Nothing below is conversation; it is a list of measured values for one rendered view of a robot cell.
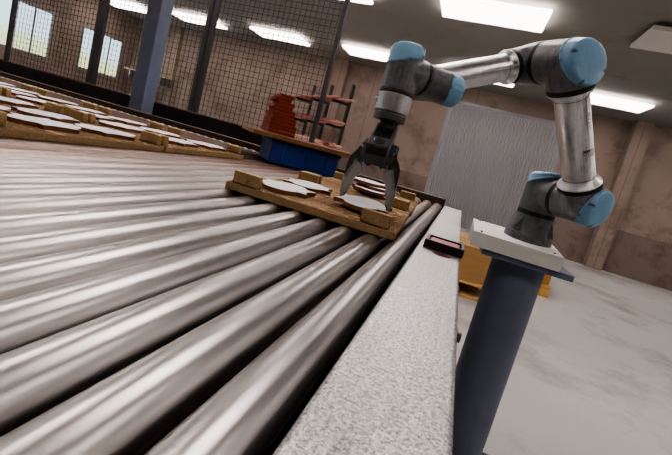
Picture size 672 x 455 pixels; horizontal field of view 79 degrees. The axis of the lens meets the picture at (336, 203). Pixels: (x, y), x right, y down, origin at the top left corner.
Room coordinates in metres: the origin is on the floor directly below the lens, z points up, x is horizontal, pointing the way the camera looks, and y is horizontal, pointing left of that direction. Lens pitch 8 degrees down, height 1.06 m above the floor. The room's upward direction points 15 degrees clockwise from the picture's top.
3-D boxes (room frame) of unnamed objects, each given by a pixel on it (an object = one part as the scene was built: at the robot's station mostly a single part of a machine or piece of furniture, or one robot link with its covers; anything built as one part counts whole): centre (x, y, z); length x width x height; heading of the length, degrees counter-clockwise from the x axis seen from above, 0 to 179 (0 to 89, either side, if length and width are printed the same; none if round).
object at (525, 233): (1.36, -0.65, 0.97); 0.15 x 0.15 x 0.10
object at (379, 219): (0.75, -0.08, 0.95); 0.06 x 0.02 x 0.03; 77
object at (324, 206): (0.97, 0.01, 0.93); 0.41 x 0.35 x 0.02; 167
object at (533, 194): (1.35, -0.65, 1.09); 0.13 x 0.12 x 0.14; 25
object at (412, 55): (0.93, -0.07, 1.25); 0.09 x 0.08 x 0.11; 115
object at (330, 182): (1.37, -0.08, 0.93); 0.41 x 0.35 x 0.02; 168
